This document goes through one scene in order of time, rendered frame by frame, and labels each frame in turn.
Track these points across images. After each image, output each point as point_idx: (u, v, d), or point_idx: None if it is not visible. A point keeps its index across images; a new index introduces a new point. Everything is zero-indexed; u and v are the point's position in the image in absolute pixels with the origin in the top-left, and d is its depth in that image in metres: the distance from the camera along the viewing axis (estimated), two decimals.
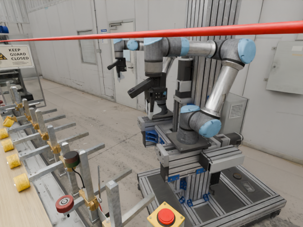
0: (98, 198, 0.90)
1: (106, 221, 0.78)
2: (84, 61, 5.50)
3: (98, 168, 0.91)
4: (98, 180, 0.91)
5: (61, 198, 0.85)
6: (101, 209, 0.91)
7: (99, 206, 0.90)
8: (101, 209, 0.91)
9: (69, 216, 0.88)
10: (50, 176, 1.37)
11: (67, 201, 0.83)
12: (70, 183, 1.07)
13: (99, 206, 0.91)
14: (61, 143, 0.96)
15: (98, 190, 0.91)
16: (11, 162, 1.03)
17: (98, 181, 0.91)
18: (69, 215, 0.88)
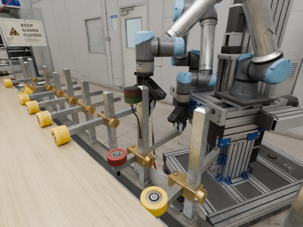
0: (153, 155, 0.75)
1: (174, 174, 0.62)
2: (91, 51, 5.35)
3: (153, 118, 0.76)
4: (153, 133, 0.75)
5: (112, 151, 0.69)
6: (156, 167, 0.75)
7: (154, 164, 0.75)
8: (156, 168, 0.75)
9: (120, 174, 0.72)
10: None
11: (120, 154, 0.68)
12: (110, 145, 0.92)
13: (154, 165, 0.75)
14: (105, 92, 0.81)
15: (153, 145, 0.76)
16: (43, 118, 0.88)
17: (151, 134, 0.76)
18: (120, 173, 0.72)
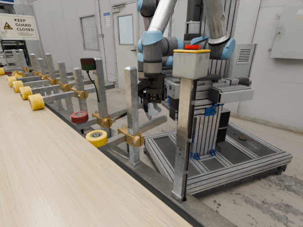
0: (113, 120, 0.91)
1: (121, 128, 0.79)
2: (86, 48, 5.52)
3: None
4: (126, 114, 0.86)
5: (76, 112, 0.86)
6: None
7: None
8: None
9: (83, 133, 0.89)
10: None
11: (82, 114, 0.85)
12: None
13: None
14: (74, 68, 0.97)
15: (118, 117, 0.89)
16: (24, 92, 1.04)
17: (125, 113, 0.86)
18: (83, 132, 0.89)
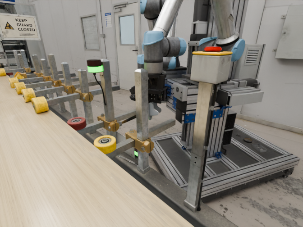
0: (120, 124, 0.88)
1: (130, 132, 0.75)
2: (87, 48, 5.48)
3: None
4: (133, 118, 0.83)
5: (73, 119, 0.80)
6: None
7: None
8: None
9: None
10: None
11: (80, 120, 0.79)
12: (86, 119, 1.05)
13: None
14: (79, 69, 0.94)
15: (126, 120, 0.86)
16: (27, 94, 1.01)
17: (132, 116, 0.83)
18: None
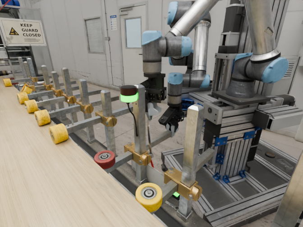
0: (149, 153, 0.76)
1: (169, 172, 0.63)
2: (91, 51, 5.36)
3: None
4: (149, 132, 0.77)
5: (100, 153, 0.68)
6: (153, 165, 0.76)
7: (151, 161, 0.76)
8: (153, 165, 0.76)
9: None
10: None
11: (108, 156, 0.66)
12: (107, 144, 0.93)
13: (151, 162, 0.76)
14: (103, 90, 0.82)
15: (149, 143, 0.77)
16: (41, 117, 0.89)
17: (148, 132, 0.78)
18: None
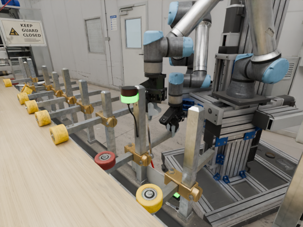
0: (150, 153, 0.76)
1: (170, 173, 0.63)
2: (91, 51, 5.36)
3: None
4: (149, 132, 0.77)
5: (100, 154, 0.68)
6: (153, 166, 0.76)
7: (152, 162, 0.76)
8: (153, 166, 0.76)
9: None
10: None
11: (108, 157, 0.66)
12: (108, 144, 0.93)
13: (151, 163, 0.76)
14: (103, 91, 0.82)
15: (149, 144, 0.77)
16: (41, 118, 0.89)
17: (148, 133, 0.78)
18: None
